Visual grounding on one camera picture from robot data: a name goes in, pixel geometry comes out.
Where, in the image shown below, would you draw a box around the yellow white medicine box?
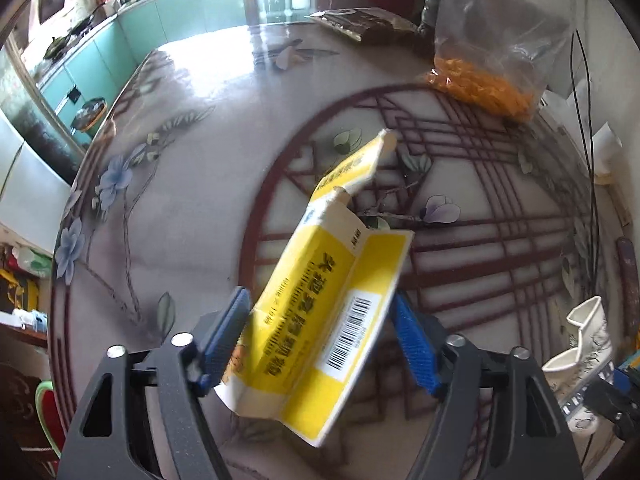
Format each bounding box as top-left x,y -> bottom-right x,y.
215,129 -> 413,448

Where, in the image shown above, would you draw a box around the green kitchen trash bin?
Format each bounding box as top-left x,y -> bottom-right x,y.
70,98 -> 107,132

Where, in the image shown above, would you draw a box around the teal kitchen cabinets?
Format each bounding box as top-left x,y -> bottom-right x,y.
38,0 -> 246,127

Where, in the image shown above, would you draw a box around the white ceramic shoe ornament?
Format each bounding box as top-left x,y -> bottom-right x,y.
541,294 -> 615,436

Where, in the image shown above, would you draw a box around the red bin with green rim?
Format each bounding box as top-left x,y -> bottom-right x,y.
35,380 -> 65,457

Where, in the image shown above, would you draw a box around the white refrigerator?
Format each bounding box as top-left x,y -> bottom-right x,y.
0,114 -> 70,256

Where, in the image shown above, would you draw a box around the clear bag of orange snacks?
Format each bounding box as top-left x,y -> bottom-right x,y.
426,0 -> 575,122

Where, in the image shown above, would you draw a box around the dark flat snack packet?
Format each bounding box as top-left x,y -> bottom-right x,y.
308,8 -> 416,46

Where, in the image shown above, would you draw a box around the black cable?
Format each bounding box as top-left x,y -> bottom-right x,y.
564,0 -> 604,302

